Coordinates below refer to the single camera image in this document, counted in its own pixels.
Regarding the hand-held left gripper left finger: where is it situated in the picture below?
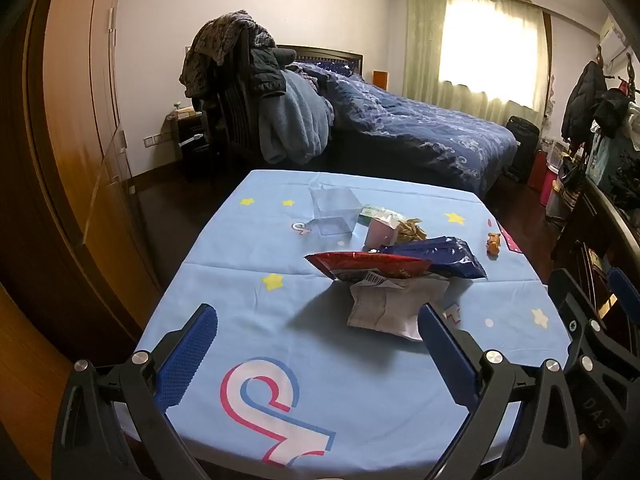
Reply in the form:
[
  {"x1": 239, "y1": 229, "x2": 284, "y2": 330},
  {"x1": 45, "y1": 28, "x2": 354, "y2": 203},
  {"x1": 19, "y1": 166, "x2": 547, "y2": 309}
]
[{"x1": 52, "y1": 302, "x2": 221, "y2": 480}]

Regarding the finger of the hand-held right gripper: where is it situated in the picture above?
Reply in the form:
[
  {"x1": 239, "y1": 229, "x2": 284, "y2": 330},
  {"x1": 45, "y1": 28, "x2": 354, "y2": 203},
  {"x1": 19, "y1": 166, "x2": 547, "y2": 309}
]
[
  {"x1": 606, "y1": 266, "x2": 640, "y2": 326},
  {"x1": 547, "y1": 269, "x2": 640, "y2": 443}
]

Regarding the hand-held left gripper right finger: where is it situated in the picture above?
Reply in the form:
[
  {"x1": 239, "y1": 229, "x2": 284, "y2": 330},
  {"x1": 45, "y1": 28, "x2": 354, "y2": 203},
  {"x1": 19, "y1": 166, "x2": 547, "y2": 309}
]
[{"x1": 417, "y1": 302, "x2": 583, "y2": 480}]

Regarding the white paper bag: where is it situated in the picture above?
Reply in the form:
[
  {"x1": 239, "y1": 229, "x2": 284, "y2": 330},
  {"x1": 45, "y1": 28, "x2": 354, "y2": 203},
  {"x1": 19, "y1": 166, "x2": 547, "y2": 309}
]
[{"x1": 346, "y1": 269, "x2": 451, "y2": 342}]

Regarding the blue snack packet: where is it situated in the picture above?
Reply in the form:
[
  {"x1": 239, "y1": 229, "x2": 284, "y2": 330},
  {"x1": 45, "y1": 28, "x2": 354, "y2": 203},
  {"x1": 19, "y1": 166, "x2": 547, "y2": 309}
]
[{"x1": 380, "y1": 236, "x2": 488, "y2": 281}]

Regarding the red snack packet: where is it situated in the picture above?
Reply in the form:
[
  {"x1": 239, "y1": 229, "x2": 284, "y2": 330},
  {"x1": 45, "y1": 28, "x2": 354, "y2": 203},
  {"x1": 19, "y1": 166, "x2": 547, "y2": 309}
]
[{"x1": 304, "y1": 251, "x2": 433, "y2": 283}]

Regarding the red printed paper cup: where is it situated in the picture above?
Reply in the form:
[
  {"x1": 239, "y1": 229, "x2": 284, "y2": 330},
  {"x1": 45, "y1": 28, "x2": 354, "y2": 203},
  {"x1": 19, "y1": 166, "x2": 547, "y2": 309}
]
[{"x1": 363, "y1": 216, "x2": 399, "y2": 253}]

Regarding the clear plastic box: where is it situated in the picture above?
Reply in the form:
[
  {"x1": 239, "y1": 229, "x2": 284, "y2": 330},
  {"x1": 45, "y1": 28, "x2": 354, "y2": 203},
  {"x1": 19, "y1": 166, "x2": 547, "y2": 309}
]
[{"x1": 309, "y1": 186, "x2": 364, "y2": 239}]

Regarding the dark wooden dresser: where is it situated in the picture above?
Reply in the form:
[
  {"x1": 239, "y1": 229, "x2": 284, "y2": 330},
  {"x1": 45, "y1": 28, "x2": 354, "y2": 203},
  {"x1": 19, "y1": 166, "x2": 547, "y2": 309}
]
[{"x1": 552, "y1": 175, "x2": 640, "y2": 321}]

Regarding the blue printed tablecloth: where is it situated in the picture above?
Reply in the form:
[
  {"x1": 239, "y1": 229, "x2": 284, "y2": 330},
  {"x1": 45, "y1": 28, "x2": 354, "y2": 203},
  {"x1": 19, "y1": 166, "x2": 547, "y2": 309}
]
[{"x1": 112, "y1": 169, "x2": 573, "y2": 468}]

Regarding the pink plastic container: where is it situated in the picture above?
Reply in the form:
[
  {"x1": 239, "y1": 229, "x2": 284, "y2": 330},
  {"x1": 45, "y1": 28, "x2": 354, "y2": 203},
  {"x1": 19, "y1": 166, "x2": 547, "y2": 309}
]
[{"x1": 540, "y1": 165, "x2": 561, "y2": 206}]

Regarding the teal hanging bag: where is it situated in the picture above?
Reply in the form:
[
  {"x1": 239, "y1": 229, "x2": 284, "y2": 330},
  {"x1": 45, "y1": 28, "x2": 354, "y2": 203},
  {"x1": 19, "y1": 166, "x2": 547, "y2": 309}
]
[{"x1": 586, "y1": 127, "x2": 616, "y2": 186}]

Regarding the red box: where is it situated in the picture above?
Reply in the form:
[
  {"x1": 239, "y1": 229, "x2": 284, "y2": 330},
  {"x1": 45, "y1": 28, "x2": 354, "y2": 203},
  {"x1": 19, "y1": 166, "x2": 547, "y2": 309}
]
[{"x1": 527, "y1": 149, "x2": 551, "y2": 192}]

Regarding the black suitcase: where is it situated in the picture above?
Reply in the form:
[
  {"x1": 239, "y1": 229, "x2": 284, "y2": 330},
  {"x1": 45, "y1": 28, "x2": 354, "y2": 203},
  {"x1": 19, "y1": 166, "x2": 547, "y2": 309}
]
[{"x1": 504, "y1": 116, "x2": 541, "y2": 183}]

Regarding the black hanging garment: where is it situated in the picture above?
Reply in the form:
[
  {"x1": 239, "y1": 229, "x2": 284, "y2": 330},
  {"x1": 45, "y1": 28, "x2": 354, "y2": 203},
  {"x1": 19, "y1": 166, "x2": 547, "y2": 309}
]
[{"x1": 592, "y1": 87, "x2": 633, "y2": 138}]

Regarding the black hanging coat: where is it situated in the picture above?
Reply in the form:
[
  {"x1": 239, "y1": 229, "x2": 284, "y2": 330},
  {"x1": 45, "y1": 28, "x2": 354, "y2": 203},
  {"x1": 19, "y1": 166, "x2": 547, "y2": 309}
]
[{"x1": 561, "y1": 60, "x2": 608, "y2": 143}]

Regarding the dark nightstand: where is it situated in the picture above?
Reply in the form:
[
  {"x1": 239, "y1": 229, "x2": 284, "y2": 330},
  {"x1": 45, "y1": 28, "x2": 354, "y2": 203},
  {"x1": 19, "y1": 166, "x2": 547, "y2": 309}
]
[{"x1": 170, "y1": 110, "x2": 213, "y2": 171}]

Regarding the blue patterned duvet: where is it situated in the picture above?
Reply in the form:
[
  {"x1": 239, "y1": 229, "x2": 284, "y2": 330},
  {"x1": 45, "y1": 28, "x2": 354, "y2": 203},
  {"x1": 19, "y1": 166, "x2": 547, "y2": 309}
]
[{"x1": 290, "y1": 60, "x2": 521, "y2": 198}]

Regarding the dark chair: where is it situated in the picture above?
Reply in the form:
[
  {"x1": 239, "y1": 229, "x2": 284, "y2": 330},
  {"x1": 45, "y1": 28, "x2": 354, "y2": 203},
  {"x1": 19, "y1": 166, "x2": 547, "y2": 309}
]
[{"x1": 202, "y1": 27, "x2": 266, "y2": 161}]

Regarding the white air conditioner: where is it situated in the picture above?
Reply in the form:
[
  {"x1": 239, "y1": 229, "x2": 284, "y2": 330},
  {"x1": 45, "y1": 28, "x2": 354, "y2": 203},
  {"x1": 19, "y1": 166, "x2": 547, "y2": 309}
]
[{"x1": 597, "y1": 14, "x2": 628, "y2": 63}]

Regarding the wooden wardrobe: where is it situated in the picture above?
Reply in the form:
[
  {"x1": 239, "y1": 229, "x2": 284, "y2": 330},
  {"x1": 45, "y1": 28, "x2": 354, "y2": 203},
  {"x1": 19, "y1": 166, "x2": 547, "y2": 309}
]
[{"x1": 0, "y1": 0, "x2": 168, "y2": 356}]

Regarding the black padded jacket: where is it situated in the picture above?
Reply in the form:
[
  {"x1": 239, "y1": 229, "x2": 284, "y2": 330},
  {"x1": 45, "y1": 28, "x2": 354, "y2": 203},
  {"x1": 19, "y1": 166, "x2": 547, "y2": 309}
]
[{"x1": 250, "y1": 46, "x2": 298, "y2": 96}]

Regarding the pale green curtain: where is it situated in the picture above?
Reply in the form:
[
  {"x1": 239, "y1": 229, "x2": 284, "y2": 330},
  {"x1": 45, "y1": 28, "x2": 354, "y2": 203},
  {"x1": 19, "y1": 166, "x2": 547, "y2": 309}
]
[{"x1": 404, "y1": 0, "x2": 553, "y2": 128}]

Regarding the blue star pillow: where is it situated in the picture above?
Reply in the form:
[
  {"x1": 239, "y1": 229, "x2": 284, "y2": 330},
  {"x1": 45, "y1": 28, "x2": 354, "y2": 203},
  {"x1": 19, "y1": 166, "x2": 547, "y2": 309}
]
[{"x1": 295, "y1": 60, "x2": 361, "y2": 78}]

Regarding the dark wooden bed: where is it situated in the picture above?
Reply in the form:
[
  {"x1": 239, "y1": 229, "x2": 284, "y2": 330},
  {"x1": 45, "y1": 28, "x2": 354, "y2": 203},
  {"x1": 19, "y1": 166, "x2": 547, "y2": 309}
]
[{"x1": 277, "y1": 44, "x2": 521, "y2": 201}]

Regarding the grey patterned garment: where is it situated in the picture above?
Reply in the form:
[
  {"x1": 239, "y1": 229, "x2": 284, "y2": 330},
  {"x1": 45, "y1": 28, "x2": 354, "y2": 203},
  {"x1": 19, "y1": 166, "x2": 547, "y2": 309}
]
[{"x1": 180, "y1": 10, "x2": 276, "y2": 98}]

